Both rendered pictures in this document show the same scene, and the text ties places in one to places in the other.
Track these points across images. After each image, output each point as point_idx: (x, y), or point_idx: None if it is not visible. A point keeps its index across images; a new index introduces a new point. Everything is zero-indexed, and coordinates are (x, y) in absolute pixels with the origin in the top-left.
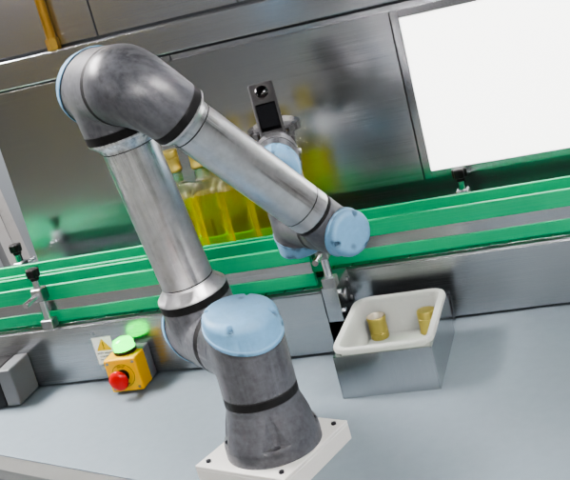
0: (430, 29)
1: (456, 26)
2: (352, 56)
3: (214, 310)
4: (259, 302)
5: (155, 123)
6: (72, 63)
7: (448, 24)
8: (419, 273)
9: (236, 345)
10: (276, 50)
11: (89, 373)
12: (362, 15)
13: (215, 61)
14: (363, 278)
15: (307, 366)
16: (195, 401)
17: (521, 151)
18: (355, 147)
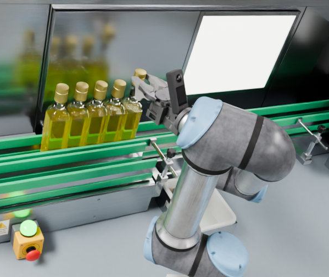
0: (214, 25)
1: (225, 26)
2: (171, 31)
3: (219, 251)
4: (234, 240)
5: (283, 177)
6: (223, 123)
7: (223, 24)
8: (183, 161)
9: (240, 273)
10: (131, 20)
11: None
12: (180, 6)
13: (90, 18)
14: (157, 165)
15: (138, 222)
16: (92, 261)
17: (219, 89)
18: (147, 80)
